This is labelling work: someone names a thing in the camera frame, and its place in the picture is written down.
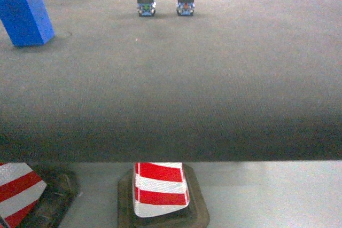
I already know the blue block part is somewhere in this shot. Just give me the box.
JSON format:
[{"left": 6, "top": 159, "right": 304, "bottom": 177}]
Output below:
[{"left": 1, "top": 0, "right": 55, "bottom": 47}]

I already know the black conveyor belt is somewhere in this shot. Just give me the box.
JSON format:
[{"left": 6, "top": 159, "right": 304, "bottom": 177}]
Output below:
[{"left": 1, "top": 0, "right": 341, "bottom": 162}]

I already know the red white traffic cone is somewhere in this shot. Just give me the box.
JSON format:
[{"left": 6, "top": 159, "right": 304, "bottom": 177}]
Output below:
[{"left": 116, "top": 161, "right": 211, "bottom": 228}]

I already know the red white cone at left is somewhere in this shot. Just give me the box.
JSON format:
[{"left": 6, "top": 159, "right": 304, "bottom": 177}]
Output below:
[{"left": 0, "top": 161, "right": 80, "bottom": 228}]

